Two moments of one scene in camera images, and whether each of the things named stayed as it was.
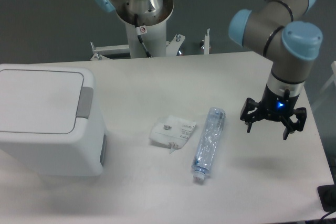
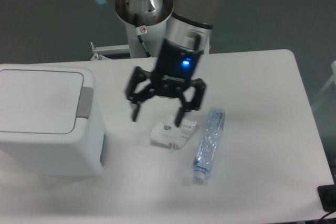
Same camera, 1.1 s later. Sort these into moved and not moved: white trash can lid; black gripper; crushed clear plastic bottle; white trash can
Moved: black gripper
Not moved: white trash can; crushed clear plastic bottle; white trash can lid
